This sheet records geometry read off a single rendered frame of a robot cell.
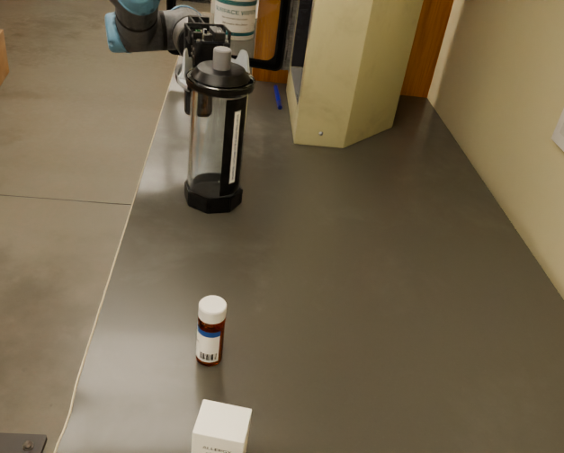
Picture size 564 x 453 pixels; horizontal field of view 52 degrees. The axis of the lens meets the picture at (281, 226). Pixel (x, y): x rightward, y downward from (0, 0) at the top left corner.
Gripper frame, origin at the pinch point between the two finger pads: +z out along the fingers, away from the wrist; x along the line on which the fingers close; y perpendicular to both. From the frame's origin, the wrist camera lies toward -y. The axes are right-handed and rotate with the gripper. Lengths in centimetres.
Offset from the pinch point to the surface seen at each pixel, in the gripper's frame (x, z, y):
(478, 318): 32, 36, -22
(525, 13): 65, -12, 12
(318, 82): 25.3, -19.3, -4.9
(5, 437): -47, -32, -111
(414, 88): 66, -47, -16
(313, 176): 21.6, -6.6, -19.8
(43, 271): -39, -107, -110
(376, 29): 35.6, -18.6, 6.3
